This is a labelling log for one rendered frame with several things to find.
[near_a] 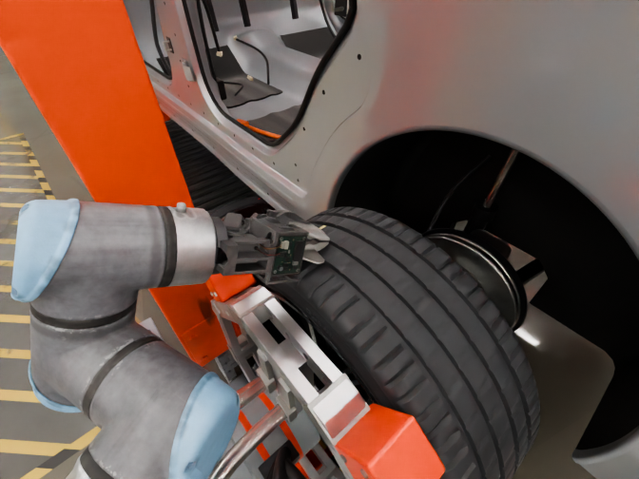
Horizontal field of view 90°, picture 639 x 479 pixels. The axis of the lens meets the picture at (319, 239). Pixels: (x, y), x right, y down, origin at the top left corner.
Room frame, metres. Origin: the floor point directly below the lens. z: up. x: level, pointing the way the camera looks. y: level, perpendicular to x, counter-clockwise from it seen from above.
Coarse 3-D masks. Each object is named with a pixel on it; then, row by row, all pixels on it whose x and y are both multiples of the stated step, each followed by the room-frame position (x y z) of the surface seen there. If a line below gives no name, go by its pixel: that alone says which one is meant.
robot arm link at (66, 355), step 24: (120, 312) 0.18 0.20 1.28; (48, 336) 0.15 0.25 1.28; (72, 336) 0.15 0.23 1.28; (96, 336) 0.16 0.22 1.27; (120, 336) 0.16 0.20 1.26; (144, 336) 0.17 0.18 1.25; (48, 360) 0.14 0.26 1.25; (72, 360) 0.14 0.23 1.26; (96, 360) 0.14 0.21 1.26; (48, 384) 0.13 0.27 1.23; (72, 384) 0.12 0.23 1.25; (72, 408) 0.12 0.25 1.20
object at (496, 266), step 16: (432, 240) 0.60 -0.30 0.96; (448, 240) 0.57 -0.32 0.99; (464, 240) 0.56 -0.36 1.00; (464, 256) 0.53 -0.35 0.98; (480, 256) 0.51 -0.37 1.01; (480, 272) 0.50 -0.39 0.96; (496, 272) 0.47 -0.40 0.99; (496, 288) 0.46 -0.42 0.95; (512, 288) 0.45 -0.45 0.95; (496, 304) 0.45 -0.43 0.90; (512, 304) 0.43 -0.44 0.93; (512, 320) 0.41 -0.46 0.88
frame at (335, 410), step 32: (256, 288) 0.34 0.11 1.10; (224, 320) 0.39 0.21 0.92; (256, 320) 0.27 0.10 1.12; (288, 320) 0.27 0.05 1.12; (256, 352) 0.41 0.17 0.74; (320, 352) 0.22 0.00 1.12; (288, 384) 0.18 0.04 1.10; (352, 384) 0.17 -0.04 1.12; (320, 416) 0.13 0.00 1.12; (352, 416) 0.14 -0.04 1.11; (320, 448) 0.21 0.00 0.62
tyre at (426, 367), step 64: (384, 256) 0.35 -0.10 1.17; (448, 256) 0.35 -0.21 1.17; (320, 320) 0.25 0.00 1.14; (384, 320) 0.24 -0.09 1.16; (448, 320) 0.25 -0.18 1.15; (384, 384) 0.16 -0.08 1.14; (448, 384) 0.17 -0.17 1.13; (512, 384) 0.19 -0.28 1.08; (448, 448) 0.11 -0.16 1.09; (512, 448) 0.12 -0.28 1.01
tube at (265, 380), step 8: (264, 360) 0.22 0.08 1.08; (264, 368) 0.22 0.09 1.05; (264, 376) 0.22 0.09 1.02; (272, 376) 0.22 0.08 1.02; (248, 384) 0.21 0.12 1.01; (256, 384) 0.21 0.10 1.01; (264, 384) 0.21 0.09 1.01; (272, 384) 0.21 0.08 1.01; (240, 392) 0.20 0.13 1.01; (248, 392) 0.20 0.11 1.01; (256, 392) 0.20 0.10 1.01; (272, 392) 0.21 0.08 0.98; (240, 400) 0.19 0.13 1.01; (248, 400) 0.19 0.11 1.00; (240, 408) 0.18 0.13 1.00
